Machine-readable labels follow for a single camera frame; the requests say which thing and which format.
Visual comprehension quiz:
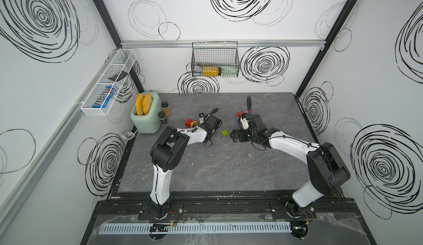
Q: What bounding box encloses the yellow toast slice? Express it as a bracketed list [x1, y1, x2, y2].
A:
[135, 94, 144, 116]
[143, 93, 153, 116]

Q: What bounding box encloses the dark pepper jar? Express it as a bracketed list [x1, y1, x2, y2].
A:
[158, 111, 167, 125]

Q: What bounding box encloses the yellow item in basket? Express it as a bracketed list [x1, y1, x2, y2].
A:
[202, 66, 221, 77]

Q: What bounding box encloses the yellow toast slice left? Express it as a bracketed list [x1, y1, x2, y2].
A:
[135, 94, 144, 116]

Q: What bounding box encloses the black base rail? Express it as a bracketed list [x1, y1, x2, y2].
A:
[93, 191, 358, 220]

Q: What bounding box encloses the lime green lego brick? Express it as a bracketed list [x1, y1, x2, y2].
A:
[221, 130, 229, 137]

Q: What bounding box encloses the white slotted cable duct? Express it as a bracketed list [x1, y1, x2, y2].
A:
[98, 222, 292, 235]

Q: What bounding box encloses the white wire wall shelf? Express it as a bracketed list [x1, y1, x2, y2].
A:
[80, 48, 137, 117]

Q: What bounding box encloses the yellow toast slice right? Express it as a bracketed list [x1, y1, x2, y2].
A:
[143, 93, 153, 116]

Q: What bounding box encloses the mint green toaster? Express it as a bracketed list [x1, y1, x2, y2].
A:
[131, 91, 162, 134]

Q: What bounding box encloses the black remote control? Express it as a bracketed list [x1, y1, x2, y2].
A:
[108, 71, 128, 82]

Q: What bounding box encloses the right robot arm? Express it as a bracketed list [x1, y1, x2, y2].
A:
[230, 113, 351, 218]

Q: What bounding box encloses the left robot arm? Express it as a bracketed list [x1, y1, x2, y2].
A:
[149, 108, 222, 218]

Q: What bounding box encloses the blue candy packet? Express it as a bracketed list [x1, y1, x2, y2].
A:
[92, 86, 116, 108]

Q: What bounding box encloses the black wire wall basket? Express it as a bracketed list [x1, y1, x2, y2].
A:
[191, 41, 240, 78]

